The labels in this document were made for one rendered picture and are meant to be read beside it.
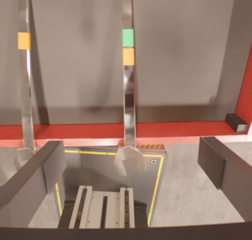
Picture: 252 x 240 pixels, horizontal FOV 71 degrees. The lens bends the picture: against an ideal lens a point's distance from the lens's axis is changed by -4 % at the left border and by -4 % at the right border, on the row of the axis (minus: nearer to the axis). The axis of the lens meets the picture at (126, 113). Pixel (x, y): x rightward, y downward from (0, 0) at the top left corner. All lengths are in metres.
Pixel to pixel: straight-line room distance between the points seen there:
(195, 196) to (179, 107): 1.70
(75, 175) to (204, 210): 1.41
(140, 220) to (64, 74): 1.15
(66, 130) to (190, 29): 0.22
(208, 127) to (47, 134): 0.24
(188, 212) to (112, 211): 1.10
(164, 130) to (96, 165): 0.89
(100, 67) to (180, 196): 1.74
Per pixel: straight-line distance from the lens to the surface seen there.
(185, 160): 1.61
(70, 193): 1.34
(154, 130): 0.27
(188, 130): 0.28
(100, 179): 1.21
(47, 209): 2.13
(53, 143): 0.17
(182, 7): 0.26
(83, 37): 0.25
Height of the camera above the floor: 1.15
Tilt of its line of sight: 64 degrees down
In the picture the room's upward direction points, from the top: 179 degrees clockwise
